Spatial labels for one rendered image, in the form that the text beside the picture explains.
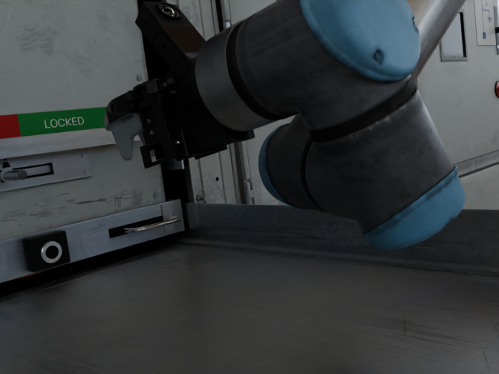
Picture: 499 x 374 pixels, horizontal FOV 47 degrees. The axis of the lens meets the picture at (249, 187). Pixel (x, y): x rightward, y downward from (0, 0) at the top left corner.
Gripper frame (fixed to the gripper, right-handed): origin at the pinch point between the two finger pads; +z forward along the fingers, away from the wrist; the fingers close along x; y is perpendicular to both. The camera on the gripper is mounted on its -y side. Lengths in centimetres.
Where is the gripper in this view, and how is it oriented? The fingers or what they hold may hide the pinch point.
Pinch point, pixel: (114, 119)
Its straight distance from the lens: 68.6
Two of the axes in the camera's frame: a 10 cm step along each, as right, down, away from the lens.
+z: -6.8, 1.7, 7.2
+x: 7.0, -1.7, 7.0
